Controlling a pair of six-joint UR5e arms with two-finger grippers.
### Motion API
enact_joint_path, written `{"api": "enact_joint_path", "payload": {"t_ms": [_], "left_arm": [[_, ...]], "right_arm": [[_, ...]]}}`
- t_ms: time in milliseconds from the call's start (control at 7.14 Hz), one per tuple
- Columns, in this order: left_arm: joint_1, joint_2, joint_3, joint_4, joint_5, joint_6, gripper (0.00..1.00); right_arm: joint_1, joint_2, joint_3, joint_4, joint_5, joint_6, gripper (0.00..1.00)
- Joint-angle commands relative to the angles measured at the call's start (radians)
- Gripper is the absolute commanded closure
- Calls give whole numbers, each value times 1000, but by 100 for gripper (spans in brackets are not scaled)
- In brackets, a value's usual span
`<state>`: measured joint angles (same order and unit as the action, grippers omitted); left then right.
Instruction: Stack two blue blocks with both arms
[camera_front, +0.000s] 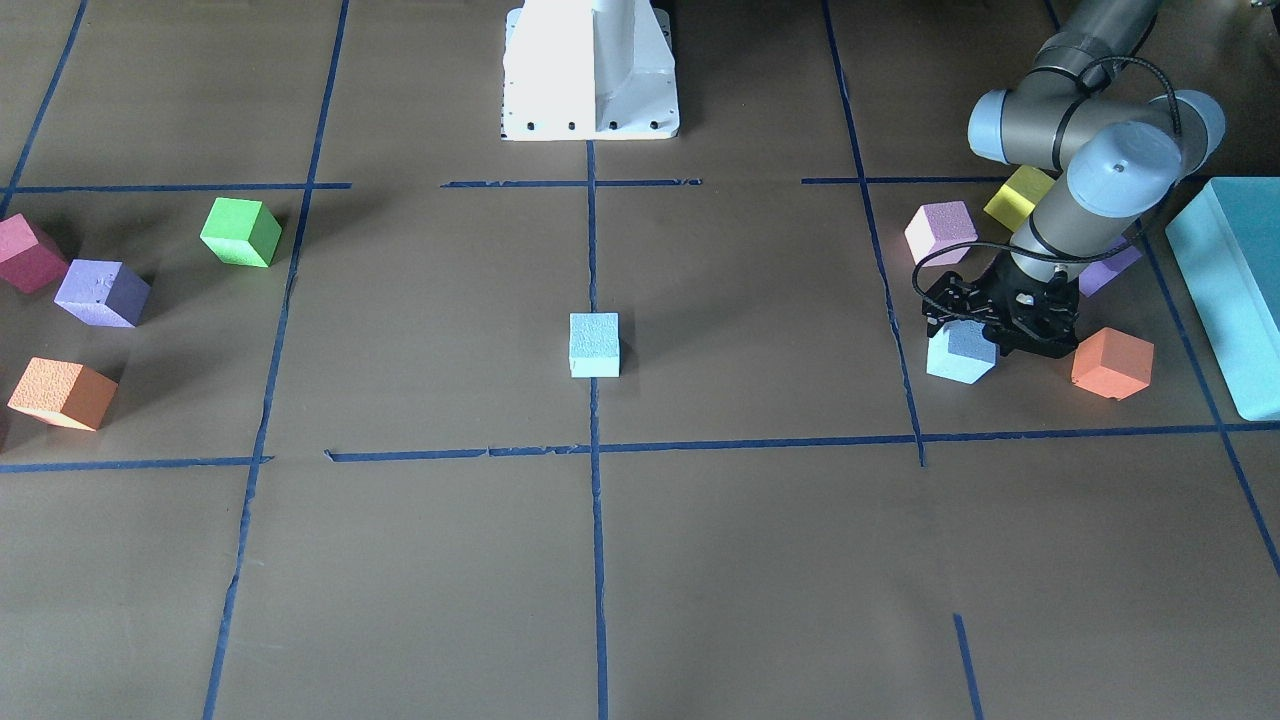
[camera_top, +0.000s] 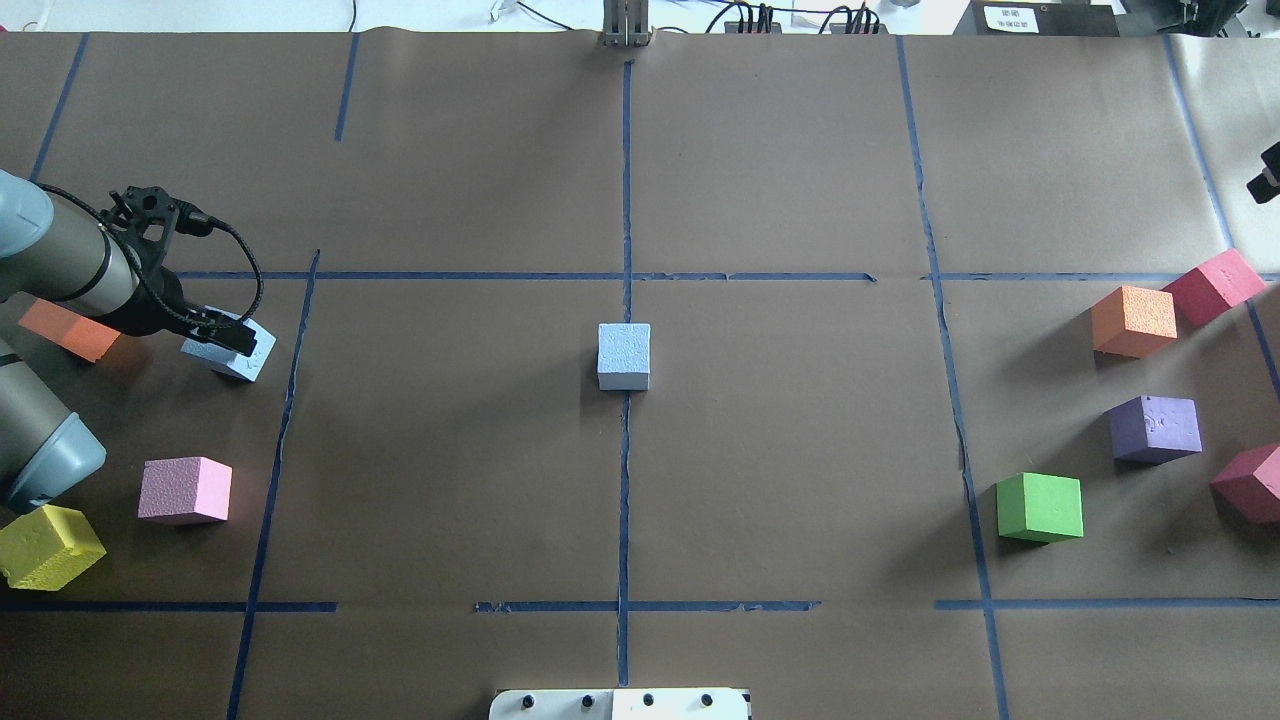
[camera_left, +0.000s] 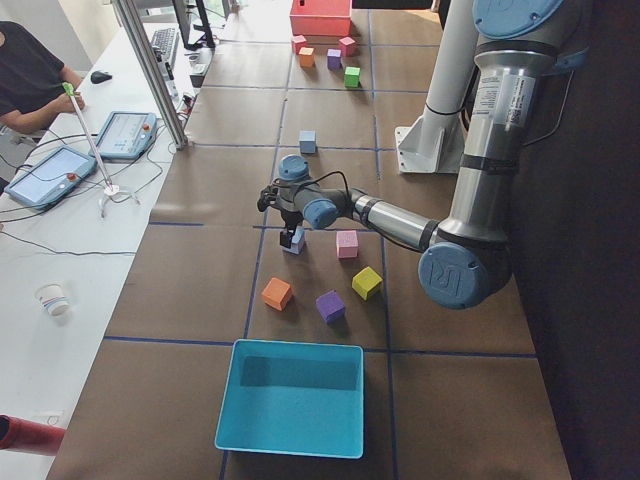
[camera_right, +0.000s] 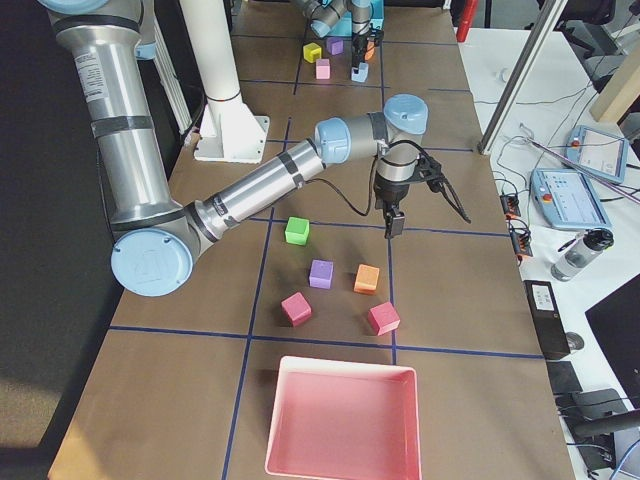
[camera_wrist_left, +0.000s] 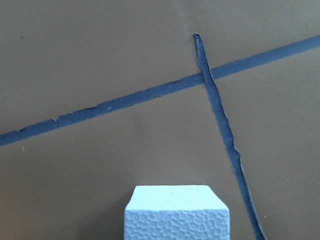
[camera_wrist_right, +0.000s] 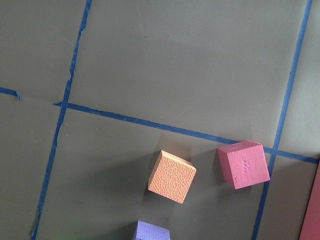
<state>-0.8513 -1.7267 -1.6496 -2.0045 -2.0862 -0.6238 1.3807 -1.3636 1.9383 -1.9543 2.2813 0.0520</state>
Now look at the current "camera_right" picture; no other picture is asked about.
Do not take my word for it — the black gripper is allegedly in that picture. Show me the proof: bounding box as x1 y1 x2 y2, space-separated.
351 30 383 64
373 177 409 238

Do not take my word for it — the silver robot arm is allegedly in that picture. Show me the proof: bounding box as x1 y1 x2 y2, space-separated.
45 1 428 297
292 0 384 70

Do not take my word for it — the orange foam block by bin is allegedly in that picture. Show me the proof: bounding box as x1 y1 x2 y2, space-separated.
364 40 377 63

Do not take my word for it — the purple foam block by bin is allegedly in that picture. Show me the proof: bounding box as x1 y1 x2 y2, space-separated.
325 37 344 56

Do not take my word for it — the light pink foam block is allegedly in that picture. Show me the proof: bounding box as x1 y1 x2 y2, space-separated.
315 58 331 80

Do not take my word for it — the yellow foam block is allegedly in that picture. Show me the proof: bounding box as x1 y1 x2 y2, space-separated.
302 42 322 64

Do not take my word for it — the green foam block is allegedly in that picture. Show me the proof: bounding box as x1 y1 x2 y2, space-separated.
285 216 310 246

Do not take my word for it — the red foam block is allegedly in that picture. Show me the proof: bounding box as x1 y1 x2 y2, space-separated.
367 301 401 336

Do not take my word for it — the dark pink foam block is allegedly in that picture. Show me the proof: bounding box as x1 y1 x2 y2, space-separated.
281 292 313 326

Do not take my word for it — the teach pendant near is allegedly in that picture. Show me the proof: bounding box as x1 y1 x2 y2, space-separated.
530 168 612 231

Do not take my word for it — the teach pendant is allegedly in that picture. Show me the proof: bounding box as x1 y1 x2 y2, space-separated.
566 125 629 184
530 168 612 231

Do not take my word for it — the black power box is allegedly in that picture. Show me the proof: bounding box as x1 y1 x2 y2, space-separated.
523 280 570 360

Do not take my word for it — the clear water bottle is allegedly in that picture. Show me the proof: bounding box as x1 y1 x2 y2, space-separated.
550 228 614 282

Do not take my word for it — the pink plastic tray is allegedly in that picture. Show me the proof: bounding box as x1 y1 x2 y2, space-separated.
265 356 422 479

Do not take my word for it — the teach pendant far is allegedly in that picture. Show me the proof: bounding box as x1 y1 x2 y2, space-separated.
566 125 629 184

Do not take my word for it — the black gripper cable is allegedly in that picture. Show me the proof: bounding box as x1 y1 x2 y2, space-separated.
303 140 437 217

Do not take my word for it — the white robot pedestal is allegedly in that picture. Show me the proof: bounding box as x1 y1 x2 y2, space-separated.
180 0 270 164

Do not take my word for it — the aluminium frame post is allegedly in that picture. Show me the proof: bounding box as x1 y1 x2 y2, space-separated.
478 0 568 155

